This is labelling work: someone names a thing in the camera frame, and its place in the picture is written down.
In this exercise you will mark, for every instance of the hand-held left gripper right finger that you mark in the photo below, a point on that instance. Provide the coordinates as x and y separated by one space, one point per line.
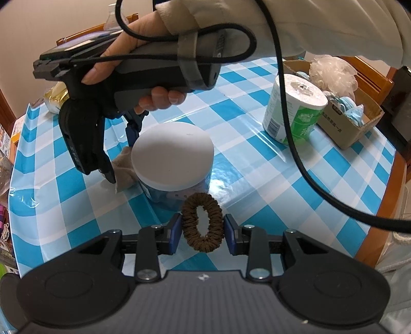
230 234

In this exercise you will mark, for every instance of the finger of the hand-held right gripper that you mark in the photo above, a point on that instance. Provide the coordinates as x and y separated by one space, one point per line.
108 170
133 128

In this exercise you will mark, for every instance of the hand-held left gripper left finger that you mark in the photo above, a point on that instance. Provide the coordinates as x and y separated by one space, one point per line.
176 234

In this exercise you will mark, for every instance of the brown hair scrunchie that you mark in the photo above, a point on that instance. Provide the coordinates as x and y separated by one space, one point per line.
188 224

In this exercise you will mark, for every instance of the beige cloth piece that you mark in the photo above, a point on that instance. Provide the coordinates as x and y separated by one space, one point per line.
125 167

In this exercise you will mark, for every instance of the cardboard box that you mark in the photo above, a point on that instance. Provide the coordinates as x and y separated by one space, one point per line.
343 128

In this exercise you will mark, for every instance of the blue face mask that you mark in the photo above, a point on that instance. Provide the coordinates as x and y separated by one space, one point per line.
355 116

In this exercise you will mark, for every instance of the pale pink bath pouf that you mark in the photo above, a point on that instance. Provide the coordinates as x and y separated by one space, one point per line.
334 74

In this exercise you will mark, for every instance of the person's right forearm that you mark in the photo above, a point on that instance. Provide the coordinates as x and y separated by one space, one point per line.
321 25

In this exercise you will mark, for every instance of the person's right hand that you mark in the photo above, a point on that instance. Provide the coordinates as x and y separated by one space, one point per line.
144 25

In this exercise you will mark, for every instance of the plastic jar with white lid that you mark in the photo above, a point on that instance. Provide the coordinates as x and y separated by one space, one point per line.
173 154

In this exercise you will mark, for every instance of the blue checked tablecloth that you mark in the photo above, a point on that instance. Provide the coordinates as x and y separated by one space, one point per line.
257 192

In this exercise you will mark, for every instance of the clear plastic water bottle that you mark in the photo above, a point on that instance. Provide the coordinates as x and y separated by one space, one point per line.
110 22

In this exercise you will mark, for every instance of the gold foil packet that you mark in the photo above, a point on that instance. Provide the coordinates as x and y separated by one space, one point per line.
56 99

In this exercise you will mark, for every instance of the yellow cardboard packet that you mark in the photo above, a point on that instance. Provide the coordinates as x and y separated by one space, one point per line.
17 133

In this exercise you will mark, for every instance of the green-wrapped toilet paper roll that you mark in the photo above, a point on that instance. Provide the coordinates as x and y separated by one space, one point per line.
301 122

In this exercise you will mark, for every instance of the round black lid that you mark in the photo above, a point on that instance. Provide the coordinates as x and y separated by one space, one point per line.
9 298

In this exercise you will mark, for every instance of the person's cream jacket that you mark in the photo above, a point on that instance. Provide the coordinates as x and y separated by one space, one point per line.
396 289

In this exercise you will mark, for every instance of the dark object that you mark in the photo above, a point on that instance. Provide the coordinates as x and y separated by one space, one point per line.
399 109

